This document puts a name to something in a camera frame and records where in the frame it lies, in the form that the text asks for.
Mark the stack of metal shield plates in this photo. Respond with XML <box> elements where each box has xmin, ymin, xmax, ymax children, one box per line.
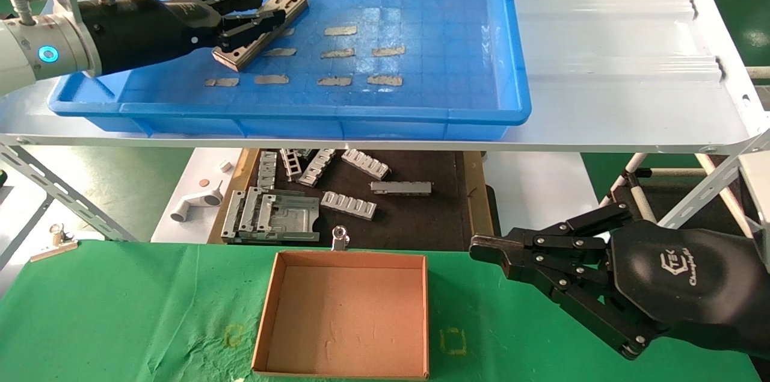
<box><xmin>212</xmin><ymin>0</ymin><xmax>309</xmax><ymax>73</ymax></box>

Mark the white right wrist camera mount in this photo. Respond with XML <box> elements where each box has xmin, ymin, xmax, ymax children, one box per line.
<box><xmin>738</xmin><ymin>150</ymin><xmax>770</xmax><ymax>239</ymax></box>

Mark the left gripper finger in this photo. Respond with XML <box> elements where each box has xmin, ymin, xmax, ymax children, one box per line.
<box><xmin>217</xmin><ymin>8</ymin><xmax>288</xmax><ymax>53</ymax></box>
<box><xmin>170</xmin><ymin>0</ymin><xmax>264</xmax><ymax>17</ymax></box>

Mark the brown cardboard box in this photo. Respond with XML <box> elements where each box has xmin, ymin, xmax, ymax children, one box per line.
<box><xmin>251</xmin><ymin>250</ymin><xmax>430</xmax><ymax>380</ymax></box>

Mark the wooden framed black tray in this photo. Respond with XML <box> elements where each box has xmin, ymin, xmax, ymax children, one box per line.
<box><xmin>208</xmin><ymin>149</ymin><xmax>495</xmax><ymax>245</ymax></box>

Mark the grey metal bar part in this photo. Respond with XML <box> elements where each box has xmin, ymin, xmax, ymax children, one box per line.
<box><xmin>369</xmin><ymin>181</ymin><xmax>433</xmax><ymax>196</ymax></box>

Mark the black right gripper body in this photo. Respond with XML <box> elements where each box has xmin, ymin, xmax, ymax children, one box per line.
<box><xmin>608</xmin><ymin>220</ymin><xmax>770</xmax><ymax>360</ymax></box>

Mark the blue plastic tray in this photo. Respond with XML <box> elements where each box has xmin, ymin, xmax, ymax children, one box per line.
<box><xmin>47</xmin><ymin>0</ymin><xmax>532</xmax><ymax>141</ymax></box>

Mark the white tube rack frame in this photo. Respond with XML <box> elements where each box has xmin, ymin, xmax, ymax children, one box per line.
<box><xmin>599</xmin><ymin>152</ymin><xmax>707</xmax><ymax>227</ymax></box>

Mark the white plastic pipe fitting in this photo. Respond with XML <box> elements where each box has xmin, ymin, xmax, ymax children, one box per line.
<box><xmin>170</xmin><ymin>188</ymin><xmax>224</xmax><ymax>223</ymax></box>

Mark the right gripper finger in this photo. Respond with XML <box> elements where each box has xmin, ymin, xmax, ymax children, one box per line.
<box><xmin>502</xmin><ymin>262</ymin><xmax>660</xmax><ymax>362</ymax></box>
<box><xmin>469</xmin><ymin>202</ymin><xmax>634</xmax><ymax>263</ymax></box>

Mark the perforated metal diagonal brace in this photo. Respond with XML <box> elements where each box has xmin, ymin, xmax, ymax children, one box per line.
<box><xmin>658</xmin><ymin>128</ymin><xmax>770</xmax><ymax>232</ymax></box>
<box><xmin>0</xmin><ymin>143</ymin><xmax>138</xmax><ymax>242</ymax></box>
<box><xmin>695</xmin><ymin>152</ymin><xmax>759</xmax><ymax>238</ymax></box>

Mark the grey slotted metal bracket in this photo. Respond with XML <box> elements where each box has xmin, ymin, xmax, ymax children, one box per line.
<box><xmin>341</xmin><ymin>149</ymin><xmax>390</xmax><ymax>180</ymax></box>
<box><xmin>320</xmin><ymin>191</ymin><xmax>378</xmax><ymax>221</ymax></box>
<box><xmin>257</xmin><ymin>151</ymin><xmax>279</xmax><ymax>190</ymax></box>
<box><xmin>280</xmin><ymin>149</ymin><xmax>304</xmax><ymax>182</ymax></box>
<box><xmin>299</xmin><ymin>149</ymin><xmax>337</xmax><ymax>188</ymax></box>

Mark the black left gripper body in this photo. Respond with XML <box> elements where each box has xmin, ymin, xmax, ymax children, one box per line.
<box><xmin>78</xmin><ymin>0</ymin><xmax>228</xmax><ymax>77</ymax></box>

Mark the large grey metal plate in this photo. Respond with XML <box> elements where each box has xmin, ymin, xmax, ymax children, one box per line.
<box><xmin>221</xmin><ymin>187</ymin><xmax>321</xmax><ymax>244</ymax></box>

